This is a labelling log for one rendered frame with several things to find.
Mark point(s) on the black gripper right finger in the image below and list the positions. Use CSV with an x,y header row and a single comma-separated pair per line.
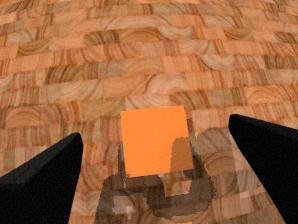
x,y
272,151

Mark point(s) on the orange block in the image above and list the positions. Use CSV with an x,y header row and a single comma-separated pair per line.
x,y
155,141

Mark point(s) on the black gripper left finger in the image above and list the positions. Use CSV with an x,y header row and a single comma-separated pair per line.
x,y
41,191

